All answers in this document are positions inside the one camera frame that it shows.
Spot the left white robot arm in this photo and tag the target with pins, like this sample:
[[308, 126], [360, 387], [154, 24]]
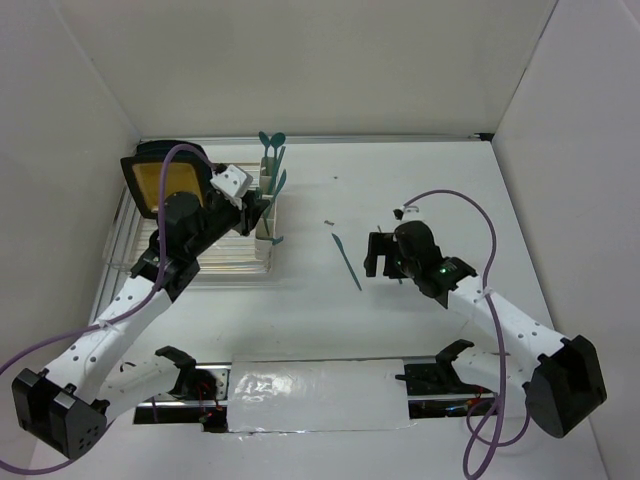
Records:
[[70, 403]]

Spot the white utensil holder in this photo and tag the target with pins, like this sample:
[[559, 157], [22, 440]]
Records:
[[265, 231], [267, 176]]

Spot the teal spoon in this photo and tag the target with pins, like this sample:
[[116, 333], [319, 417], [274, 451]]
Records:
[[277, 142], [266, 143]]

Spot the white utensil holder near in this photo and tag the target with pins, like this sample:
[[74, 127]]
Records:
[[265, 231]]

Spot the reflective tape sheet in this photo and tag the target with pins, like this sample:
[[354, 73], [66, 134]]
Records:
[[317, 396]]

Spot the dark teal plate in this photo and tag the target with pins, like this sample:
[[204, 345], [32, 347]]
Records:
[[200, 155]]

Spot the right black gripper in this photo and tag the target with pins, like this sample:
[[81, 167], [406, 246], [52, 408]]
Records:
[[380, 243]]

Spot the clear dish rack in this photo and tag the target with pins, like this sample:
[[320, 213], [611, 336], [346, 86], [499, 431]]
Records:
[[232, 255]]

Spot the white utensil holder far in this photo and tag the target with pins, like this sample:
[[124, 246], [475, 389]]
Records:
[[267, 176]]

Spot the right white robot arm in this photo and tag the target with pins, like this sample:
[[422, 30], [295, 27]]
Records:
[[558, 381]]

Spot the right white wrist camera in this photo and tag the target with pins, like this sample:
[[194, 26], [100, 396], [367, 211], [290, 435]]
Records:
[[407, 214]]

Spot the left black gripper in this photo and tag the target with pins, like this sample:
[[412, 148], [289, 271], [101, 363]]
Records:
[[248, 215]]

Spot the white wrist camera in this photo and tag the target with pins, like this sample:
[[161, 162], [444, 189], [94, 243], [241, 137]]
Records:
[[232, 182], [407, 214]]

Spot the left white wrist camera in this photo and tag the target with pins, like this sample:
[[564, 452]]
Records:
[[232, 182]]

